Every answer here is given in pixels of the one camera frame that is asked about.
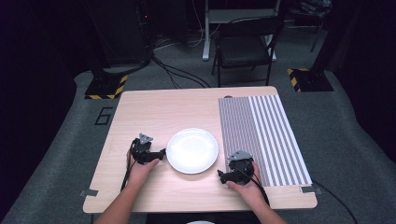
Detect white plate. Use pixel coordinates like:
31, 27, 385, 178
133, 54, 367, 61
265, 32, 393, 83
165, 127, 219, 175

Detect left hand-held gripper cable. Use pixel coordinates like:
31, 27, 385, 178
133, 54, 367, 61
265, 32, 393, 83
120, 139, 138, 192

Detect white desk frame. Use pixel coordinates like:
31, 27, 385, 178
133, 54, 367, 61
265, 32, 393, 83
202, 0, 281, 62

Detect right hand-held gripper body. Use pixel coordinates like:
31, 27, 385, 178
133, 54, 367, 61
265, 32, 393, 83
226, 150, 256, 187

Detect black cabinet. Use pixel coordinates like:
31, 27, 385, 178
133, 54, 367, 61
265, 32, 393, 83
87, 0, 154, 68

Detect grey tape piece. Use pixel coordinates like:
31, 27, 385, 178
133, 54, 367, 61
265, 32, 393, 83
300, 184, 323, 195
78, 189, 99, 198

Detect person's left hand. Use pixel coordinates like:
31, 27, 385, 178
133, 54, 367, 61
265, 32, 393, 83
126, 148, 161, 188

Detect hand-held gripper cable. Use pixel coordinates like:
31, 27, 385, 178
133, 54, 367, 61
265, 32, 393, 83
120, 139, 138, 192
233, 166, 271, 206

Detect dark patterned bag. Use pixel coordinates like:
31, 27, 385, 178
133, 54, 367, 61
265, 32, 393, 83
292, 0, 332, 20

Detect grey striped mat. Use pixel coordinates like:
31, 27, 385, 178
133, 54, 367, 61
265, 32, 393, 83
218, 94, 313, 188

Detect black stand with hazard stripes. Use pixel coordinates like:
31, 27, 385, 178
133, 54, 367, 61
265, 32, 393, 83
80, 0, 129, 101
287, 6, 359, 93

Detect black folding chair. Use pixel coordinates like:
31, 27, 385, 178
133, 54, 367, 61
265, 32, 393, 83
211, 16, 285, 88

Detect person's dark clothing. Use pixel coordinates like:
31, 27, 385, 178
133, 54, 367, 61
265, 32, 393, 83
146, 212, 262, 224

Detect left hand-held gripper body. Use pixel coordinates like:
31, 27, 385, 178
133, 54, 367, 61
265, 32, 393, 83
130, 133, 157, 165

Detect right hand-held gripper cable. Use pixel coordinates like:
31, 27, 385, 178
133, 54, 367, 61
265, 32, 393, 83
233, 166, 271, 206

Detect thin black floor cables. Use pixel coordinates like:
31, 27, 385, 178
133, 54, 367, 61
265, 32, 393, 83
151, 55, 211, 90

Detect thick black floor cable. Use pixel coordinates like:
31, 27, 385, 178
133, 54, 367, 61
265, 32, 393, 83
102, 50, 157, 77

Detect person's right hand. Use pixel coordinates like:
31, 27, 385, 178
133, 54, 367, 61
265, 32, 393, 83
225, 161, 265, 206

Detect black cable beside table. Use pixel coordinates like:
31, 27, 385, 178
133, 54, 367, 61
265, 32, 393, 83
312, 179, 360, 224

